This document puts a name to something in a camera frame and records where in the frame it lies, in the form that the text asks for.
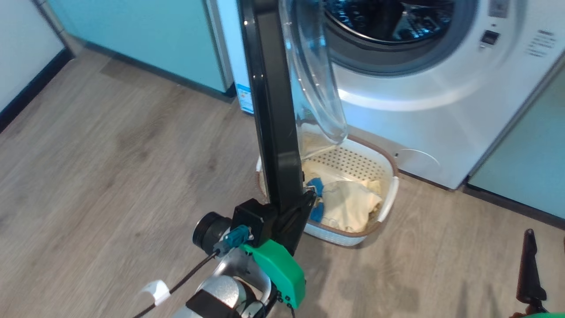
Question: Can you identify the plain pale green cabinet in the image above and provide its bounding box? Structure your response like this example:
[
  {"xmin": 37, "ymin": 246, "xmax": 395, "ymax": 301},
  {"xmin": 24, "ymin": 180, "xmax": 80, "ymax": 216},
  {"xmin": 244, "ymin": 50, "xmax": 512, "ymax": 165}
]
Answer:
[{"xmin": 463, "ymin": 66, "xmax": 565, "ymax": 231}]

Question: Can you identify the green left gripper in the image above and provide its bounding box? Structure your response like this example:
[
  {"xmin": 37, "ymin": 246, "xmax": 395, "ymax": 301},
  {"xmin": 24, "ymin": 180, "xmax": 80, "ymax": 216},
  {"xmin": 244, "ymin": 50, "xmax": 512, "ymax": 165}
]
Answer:
[{"xmin": 240, "ymin": 190, "xmax": 318, "ymax": 309}]

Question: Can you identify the teal cable connector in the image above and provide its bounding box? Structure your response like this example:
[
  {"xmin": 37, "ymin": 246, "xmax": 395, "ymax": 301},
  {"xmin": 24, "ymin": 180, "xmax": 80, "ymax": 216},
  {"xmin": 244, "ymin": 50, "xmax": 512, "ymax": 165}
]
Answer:
[{"xmin": 215, "ymin": 224, "xmax": 251, "ymax": 255}]

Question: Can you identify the white front-load washing machine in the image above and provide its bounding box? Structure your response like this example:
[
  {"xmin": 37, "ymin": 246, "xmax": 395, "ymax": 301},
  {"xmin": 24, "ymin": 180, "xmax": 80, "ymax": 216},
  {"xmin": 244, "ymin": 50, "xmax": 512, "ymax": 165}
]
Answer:
[{"xmin": 215, "ymin": 0, "xmax": 565, "ymax": 191}]

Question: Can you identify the blue energy label sticker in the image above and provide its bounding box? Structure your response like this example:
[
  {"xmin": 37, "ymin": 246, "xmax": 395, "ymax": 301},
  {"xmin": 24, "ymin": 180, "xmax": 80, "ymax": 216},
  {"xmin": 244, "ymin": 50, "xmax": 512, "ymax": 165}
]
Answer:
[{"xmin": 236, "ymin": 83, "xmax": 255, "ymax": 115}]

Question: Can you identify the round washing machine door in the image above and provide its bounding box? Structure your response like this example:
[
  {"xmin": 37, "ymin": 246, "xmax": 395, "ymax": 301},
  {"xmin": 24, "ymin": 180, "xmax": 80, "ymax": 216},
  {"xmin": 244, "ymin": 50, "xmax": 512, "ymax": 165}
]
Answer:
[{"xmin": 238, "ymin": 0, "xmax": 349, "ymax": 213}]

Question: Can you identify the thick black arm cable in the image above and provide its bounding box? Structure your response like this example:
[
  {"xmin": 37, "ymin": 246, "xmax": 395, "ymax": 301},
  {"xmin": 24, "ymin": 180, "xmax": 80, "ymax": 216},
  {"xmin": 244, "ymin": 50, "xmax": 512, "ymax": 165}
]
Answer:
[{"xmin": 132, "ymin": 250, "xmax": 221, "ymax": 318}]

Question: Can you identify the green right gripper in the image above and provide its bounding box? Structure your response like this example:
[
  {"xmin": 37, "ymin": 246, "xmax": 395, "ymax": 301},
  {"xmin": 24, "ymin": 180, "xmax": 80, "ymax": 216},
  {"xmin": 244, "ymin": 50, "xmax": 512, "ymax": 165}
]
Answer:
[{"xmin": 516, "ymin": 228, "xmax": 565, "ymax": 318}]

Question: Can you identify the grey warning sticker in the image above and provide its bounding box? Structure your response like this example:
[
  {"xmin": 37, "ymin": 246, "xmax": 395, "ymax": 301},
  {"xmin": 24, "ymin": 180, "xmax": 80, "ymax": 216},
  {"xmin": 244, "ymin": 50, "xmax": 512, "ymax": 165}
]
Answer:
[{"xmin": 487, "ymin": 0, "xmax": 511, "ymax": 19}]

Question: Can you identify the cream garment with blue cuffs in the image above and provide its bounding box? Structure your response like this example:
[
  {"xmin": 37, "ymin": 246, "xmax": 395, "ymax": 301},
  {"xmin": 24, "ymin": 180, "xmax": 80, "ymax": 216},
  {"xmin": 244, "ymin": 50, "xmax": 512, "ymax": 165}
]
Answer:
[{"xmin": 305, "ymin": 177, "xmax": 383, "ymax": 233}]

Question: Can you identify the cream perforated laundry basket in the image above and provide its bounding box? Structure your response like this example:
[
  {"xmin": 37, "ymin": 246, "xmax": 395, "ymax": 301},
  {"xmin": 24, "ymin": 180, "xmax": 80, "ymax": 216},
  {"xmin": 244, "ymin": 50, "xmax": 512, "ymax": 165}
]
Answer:
[{"xmin": 256, "ymin": 132, "xmax": 400, "ymax": 247}]

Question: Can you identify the white cable clip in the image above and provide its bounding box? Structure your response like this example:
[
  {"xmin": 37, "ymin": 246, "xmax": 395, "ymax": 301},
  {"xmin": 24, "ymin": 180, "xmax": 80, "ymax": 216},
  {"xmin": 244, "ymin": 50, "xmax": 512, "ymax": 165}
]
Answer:
[{"xmin": 141, "ymin": 280, "xmax": 171, "ymax": 306}]

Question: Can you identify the pale yellow garment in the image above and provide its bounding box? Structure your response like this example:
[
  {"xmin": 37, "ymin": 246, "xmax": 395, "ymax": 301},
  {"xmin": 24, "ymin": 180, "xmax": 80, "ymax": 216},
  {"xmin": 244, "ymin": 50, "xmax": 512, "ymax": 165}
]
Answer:
[{"xmin": 302, "ymin": 132, "xmax": 381, "ymax": 195}]

